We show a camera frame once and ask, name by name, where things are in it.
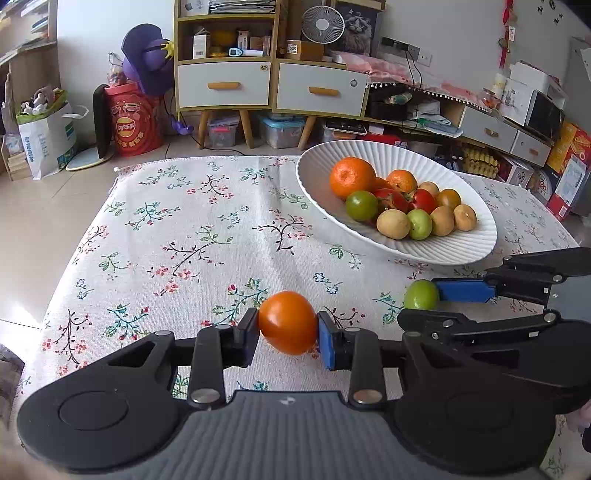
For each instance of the tan longan fruit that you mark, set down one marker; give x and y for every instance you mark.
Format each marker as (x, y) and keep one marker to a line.
(465, 217)
(442, 220)
(429, 188)

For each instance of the light green plum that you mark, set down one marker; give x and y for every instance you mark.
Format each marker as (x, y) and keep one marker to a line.
(421, 295)
(419, 224)

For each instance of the small mandarin orange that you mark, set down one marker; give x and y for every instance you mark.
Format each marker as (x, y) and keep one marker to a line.
(401, 181)

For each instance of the orange tomato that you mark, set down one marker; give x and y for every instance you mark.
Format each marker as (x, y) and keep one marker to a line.
(288, 322)
(381, 183)

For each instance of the grey checked quilt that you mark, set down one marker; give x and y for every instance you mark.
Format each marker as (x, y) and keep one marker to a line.
(7, 378)

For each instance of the olive amber tomato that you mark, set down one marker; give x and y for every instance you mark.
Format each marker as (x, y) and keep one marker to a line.
(448, 199)

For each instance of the white ribbed plate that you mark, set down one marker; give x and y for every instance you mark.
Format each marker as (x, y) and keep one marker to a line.
(323, 184)

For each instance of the white paper bag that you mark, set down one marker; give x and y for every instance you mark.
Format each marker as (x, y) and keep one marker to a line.
(46, 138)

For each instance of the plush toys in bag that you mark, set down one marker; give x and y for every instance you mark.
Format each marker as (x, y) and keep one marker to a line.
(39, 99)

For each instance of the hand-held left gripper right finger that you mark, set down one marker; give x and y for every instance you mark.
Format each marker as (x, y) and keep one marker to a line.
(325, 344)

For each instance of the blue white thermometer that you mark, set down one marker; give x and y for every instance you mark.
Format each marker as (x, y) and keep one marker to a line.
(236, 51)

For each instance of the floral tablecloth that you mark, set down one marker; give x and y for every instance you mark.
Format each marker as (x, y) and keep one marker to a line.
(184, 254)

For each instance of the orange red carton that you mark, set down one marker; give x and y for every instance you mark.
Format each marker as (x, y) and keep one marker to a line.
(565, 143)

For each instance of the brown cardboard box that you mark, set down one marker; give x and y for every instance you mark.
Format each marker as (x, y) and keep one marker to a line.
(302, 50)

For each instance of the large orange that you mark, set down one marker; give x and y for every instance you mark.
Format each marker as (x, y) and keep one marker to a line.
(352, 177)

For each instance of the wooden cabinet with white drawer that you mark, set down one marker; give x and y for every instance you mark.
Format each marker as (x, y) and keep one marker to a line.
(323, 90)
(224, 85)

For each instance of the black microwave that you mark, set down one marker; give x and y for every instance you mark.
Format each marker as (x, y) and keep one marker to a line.
(545, 115)

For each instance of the red snack bucket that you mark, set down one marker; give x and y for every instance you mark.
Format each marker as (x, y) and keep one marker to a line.
(131, 120)

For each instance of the dark green tomato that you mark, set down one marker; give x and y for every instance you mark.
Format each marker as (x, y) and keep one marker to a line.
(362, 205)

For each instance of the wooden bookshelf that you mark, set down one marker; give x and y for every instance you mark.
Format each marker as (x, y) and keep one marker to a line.
(18, 46)

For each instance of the red blue white carton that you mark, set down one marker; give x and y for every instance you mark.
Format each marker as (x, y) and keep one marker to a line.
(570, 189)

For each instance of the small white fan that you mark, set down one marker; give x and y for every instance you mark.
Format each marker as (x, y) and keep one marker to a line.
(323, 25)

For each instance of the black power strip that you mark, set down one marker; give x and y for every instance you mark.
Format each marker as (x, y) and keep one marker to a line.
(395, 44)

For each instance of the purple plush toy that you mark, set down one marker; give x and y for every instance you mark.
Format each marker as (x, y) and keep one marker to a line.
(147, 55)

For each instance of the black box on stand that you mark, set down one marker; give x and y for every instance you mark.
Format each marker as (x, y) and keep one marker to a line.
(388, 106)

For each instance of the yellow egg carton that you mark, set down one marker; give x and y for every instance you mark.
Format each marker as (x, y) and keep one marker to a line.
(480, 159)

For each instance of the pink cloth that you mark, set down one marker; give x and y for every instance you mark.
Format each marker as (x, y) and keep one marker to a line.
(406, 74)

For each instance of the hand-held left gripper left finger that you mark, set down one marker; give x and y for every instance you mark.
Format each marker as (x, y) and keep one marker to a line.
(251, 339)

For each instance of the red tomato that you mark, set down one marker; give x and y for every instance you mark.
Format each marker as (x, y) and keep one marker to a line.
(392, 201)
(422, 201)

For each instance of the cat picture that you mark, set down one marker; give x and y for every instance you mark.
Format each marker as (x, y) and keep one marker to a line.
(358, 27)

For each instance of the grey refrigerator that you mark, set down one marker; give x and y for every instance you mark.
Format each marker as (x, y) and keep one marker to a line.
(579, 60)

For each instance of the blue lidded storage box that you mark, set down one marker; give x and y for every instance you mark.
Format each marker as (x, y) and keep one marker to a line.
(281, 131)

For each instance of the yellow green plum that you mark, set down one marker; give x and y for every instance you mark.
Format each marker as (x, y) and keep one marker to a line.
(393, 224)

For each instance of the clear storage box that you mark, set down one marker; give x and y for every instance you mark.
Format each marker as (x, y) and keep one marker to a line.
(224, 131)

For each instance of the black panel on white base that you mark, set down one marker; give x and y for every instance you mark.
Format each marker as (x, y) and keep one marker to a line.
(101, 124)

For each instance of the white printer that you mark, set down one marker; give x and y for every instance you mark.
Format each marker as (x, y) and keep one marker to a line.
(535, 76)

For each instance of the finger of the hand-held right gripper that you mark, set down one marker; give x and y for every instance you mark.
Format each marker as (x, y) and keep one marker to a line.
(438, 321)
(461, 290)

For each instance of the small white carton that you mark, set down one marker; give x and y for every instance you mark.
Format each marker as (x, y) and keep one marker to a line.
(201, 45)

